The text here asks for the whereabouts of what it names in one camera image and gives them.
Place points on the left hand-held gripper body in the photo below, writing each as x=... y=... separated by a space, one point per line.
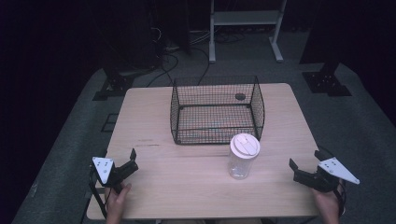
x=104 y=169

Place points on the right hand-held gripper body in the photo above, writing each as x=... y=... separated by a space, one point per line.
x=333 y=172

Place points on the clear cup with white lid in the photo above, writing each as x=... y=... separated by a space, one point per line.
x=243 y=155

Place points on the person's right hand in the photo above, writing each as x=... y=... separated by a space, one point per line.
x=328 y=207

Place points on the person's left hand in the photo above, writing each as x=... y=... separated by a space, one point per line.
x=115 y=205

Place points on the black stand base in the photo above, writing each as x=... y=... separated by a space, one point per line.
x=327 y=82
x=116 y=84

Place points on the black round disc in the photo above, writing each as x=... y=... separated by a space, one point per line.
x=240 y=96

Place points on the black square floor frame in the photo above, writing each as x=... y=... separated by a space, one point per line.
x=109 y=122

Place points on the white metal table frame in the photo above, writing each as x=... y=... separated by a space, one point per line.
x=246 y=17

